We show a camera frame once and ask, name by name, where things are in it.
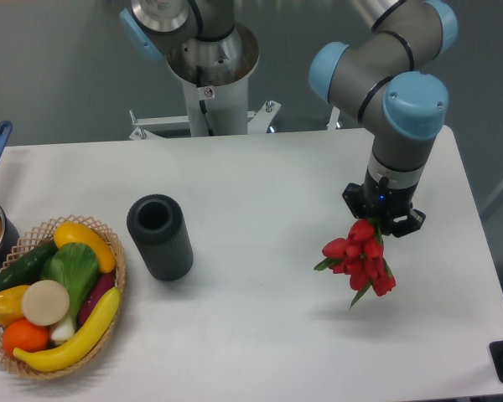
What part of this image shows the purple sweet potato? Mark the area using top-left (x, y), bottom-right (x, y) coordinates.
top-left (77, 273), bottom-right (115, 327)

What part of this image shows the yellow squash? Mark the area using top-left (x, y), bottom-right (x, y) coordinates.
top-left (54, 222), bottom-right (117, 274)

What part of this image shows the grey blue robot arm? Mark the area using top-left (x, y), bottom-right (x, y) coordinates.
top-left (119, 1), bottom-right (458, 237)

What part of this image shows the yellow bell pepper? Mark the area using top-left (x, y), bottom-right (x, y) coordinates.
top-left (0, 285), bottom-right (30, 327)

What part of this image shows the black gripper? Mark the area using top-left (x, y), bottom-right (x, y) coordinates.
top-left (342, 177), bottom-right (426, 238)

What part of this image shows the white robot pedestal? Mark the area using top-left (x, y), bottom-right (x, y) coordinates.
top-left (128, 20), bottom-right (283, 142)

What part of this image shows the green cucumber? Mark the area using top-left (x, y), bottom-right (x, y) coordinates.
top-left (0, 240), bottom-right (58, 291)

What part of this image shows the orange fruit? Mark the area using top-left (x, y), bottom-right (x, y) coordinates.
top-left (3, 318), bottom-right (49, 358)

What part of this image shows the beige round disc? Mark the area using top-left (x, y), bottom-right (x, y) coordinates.
top-left (21, 280), bottom-right (70, 327)

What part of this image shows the green bok choy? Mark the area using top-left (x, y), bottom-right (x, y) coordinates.
top-left (39, 243), bottom-right (99, 345)

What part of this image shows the dark grey ribbed vase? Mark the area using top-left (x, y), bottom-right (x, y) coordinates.
top-left (127, 194), bottom-right (194, 281)

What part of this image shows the red tulip bouquet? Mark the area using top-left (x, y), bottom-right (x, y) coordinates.
top-left (314, 219), bottom-right (397, 307)

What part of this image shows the yellow banana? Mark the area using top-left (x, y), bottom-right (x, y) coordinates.
top-left (13, 287), bottom-right (121, 373)

